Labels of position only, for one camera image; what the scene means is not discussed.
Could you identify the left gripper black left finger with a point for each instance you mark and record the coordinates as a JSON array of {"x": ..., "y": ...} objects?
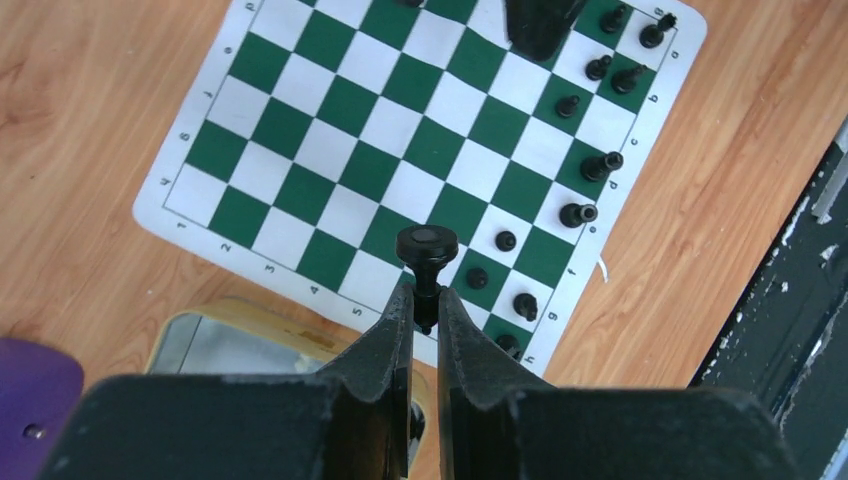
[{"x": 196, "y": 427}]

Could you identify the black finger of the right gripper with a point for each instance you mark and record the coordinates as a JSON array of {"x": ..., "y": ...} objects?
[{"x": 537, "y": 28}]

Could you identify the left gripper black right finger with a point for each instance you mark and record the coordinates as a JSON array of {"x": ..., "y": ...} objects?
[{"x": 498, "y": 420}]

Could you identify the black rook chess piece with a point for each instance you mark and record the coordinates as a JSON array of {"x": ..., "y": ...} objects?
[{"x": 510, "y": 345}]

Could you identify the black knight chess piece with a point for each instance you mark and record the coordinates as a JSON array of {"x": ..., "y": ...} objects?
[{"x": 624, "y": 81}]

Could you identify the gold tin box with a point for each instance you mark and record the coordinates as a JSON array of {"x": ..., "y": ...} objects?
[{"x": 265, "y": 344}]

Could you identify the green white chess board mat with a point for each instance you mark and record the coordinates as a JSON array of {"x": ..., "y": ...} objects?
[{"x": 315, "y": 131}]

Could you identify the black bishop chess piece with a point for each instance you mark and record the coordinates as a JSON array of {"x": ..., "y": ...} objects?
[{"x": 574, "y": 215}]

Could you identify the purple metronome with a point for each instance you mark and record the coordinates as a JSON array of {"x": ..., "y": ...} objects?
[{"x": 40, "y": 387}]

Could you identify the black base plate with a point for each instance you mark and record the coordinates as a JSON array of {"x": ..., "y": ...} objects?
[{"x": 785, "y": 341}]

